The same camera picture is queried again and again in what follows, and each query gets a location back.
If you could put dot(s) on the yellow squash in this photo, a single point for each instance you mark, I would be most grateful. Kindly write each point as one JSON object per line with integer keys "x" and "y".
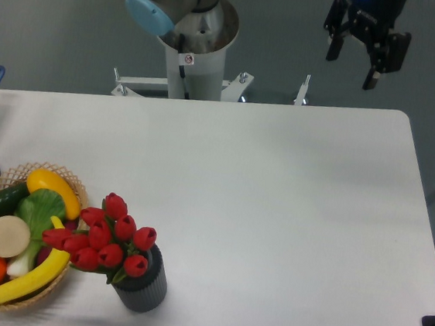
{"x": 47, "y": 179}

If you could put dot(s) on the beige round disc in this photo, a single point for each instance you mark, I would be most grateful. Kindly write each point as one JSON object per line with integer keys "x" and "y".
{"x": 14, "y": 236}

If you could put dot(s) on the dark grey ribbed vase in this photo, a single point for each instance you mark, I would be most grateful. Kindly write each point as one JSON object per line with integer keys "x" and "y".
{"x": 148, "y": 291}

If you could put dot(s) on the woven wicker basket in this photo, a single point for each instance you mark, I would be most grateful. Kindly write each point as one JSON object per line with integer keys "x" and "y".
{"x": 15, "y": 176}

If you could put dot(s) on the purple fruit in basket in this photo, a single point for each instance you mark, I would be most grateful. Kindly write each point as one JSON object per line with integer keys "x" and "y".
{"x": 70, "y": 226}

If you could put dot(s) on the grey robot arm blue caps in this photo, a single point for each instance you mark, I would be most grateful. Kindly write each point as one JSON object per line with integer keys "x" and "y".
{"x": 177, "y": 9}

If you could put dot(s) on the yellow banana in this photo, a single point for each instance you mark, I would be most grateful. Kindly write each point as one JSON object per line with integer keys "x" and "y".
{"x": 36, "y": 279}

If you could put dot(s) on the red tulip bouquet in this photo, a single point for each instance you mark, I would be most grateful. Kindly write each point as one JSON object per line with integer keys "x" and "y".
{"x": 112, "y": 245}

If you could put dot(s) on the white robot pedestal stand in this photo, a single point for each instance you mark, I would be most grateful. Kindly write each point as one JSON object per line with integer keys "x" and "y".
{"x": 196, "y": 67}

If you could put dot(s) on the green bok choy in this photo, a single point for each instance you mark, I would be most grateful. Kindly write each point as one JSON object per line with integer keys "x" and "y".
{"x": 36, "y": 211}

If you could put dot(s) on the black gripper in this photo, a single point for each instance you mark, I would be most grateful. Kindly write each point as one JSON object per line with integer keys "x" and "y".
{"x": 370, "y": 22}

